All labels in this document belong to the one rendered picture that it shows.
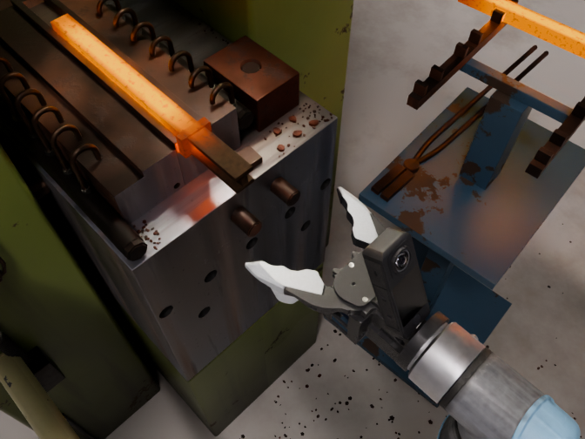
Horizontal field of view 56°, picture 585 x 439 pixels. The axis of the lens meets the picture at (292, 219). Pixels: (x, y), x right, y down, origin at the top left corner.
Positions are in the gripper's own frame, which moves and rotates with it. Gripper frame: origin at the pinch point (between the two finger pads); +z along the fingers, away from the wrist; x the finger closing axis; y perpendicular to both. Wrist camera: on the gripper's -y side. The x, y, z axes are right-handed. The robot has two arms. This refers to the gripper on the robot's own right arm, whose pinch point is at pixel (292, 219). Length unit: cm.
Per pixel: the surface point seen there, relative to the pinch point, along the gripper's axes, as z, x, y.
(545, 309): -28, 78, 100
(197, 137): 16.4, -0.5, -1.4
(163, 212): 17.0, -7.7, 8.3
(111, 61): 36.2, 0.1, -1.1
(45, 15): 55, 0, 1
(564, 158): -12, 66, 34
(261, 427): 6, -6, 100
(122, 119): 27.6, -4.7, 0.7
